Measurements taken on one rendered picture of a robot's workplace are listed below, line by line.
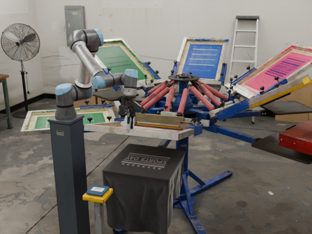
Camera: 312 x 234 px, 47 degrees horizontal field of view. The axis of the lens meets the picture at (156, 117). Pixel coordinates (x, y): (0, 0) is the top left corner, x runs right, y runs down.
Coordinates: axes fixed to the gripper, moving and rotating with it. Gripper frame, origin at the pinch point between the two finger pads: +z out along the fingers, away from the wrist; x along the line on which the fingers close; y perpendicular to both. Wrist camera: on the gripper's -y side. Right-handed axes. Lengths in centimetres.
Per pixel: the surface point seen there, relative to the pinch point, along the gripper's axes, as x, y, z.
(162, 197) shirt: -15.8, -18.1, 40.8
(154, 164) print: -29.9, -7.8, 23.9
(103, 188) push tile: 12.0, 9.1, 33.4
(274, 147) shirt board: -81, -84, 10
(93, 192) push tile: 17.3, 13.1, 34.9
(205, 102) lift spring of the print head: -115, -26, -20
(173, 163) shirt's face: -34.7, -19.2, 22.6
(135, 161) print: -30.9, 6.3, 23.6
